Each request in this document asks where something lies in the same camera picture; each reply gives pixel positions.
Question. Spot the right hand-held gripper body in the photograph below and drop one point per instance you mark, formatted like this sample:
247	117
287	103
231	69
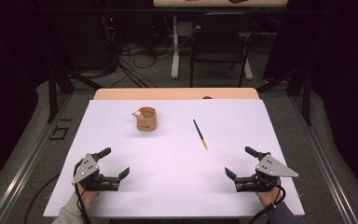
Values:
268	169

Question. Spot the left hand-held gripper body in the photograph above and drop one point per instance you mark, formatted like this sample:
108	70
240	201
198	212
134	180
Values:
85	169

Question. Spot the black pencil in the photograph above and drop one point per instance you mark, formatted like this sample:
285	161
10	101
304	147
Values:
200	133

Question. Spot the tan pen holder pot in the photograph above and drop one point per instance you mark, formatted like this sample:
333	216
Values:
146	121

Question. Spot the person's left hand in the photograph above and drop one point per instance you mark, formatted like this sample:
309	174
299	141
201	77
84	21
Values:
88	196

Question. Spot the person's right hand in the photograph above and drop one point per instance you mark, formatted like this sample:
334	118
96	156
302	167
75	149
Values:
268	197

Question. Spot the white table sheet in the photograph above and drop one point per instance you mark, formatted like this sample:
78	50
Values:
167	174

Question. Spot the black metal stand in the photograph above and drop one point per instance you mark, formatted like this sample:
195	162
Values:
306	93
52	93

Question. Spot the light wooden table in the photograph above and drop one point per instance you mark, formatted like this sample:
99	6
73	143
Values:
174	93

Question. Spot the black metal chair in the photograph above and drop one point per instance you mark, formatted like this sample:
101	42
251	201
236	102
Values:
220	37

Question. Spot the white desk leg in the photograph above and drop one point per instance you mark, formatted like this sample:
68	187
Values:
175	56

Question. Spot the wooden background desk top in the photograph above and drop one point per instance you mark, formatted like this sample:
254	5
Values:
211	3

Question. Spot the aluminium floor rail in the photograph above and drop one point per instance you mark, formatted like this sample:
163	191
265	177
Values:
24	165
326	161

